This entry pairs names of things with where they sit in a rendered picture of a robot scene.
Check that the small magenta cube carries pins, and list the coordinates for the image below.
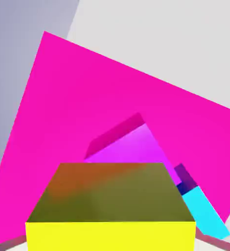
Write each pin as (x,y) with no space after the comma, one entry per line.
(134,145)

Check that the large pink box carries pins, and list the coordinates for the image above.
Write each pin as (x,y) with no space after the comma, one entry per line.
(87,94)

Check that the small cyan cube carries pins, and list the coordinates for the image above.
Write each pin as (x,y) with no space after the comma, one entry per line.
(203,211)

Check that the small yellow cube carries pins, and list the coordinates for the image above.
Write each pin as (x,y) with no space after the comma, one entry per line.
(111,215)

